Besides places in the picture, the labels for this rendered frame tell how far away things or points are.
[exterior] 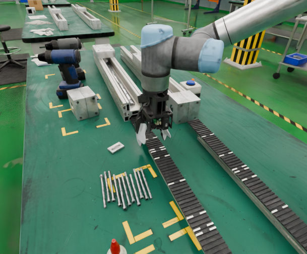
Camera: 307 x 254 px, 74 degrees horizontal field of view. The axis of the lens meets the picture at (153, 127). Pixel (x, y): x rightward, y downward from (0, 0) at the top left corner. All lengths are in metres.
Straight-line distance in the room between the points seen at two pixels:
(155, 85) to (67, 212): 0.38
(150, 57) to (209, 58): 0.13
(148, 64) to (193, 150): 0.34
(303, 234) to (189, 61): 0.45
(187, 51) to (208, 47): 0.05
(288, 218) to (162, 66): 0.46
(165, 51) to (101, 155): 0.39
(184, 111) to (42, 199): 0.55
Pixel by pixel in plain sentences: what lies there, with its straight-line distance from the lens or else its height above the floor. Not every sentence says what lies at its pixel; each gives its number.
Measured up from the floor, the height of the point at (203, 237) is 0.81.
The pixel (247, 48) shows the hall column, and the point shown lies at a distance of 4.01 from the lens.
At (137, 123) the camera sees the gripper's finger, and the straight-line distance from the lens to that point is 0.62.
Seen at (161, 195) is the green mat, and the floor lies 0.78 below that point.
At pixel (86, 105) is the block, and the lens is 0.86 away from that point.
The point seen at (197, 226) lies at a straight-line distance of 0.51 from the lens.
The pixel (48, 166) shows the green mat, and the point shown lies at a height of 0.78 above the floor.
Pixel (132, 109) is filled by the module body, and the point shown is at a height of 0.82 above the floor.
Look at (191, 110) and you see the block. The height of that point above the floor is 0.83.
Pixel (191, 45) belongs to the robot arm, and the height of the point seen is 1.14.
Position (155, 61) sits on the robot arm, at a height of 1.10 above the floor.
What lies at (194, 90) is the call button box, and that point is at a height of 0.82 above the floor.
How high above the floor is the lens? 1.25
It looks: 36 degrees down
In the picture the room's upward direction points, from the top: 1 degrees clockwise
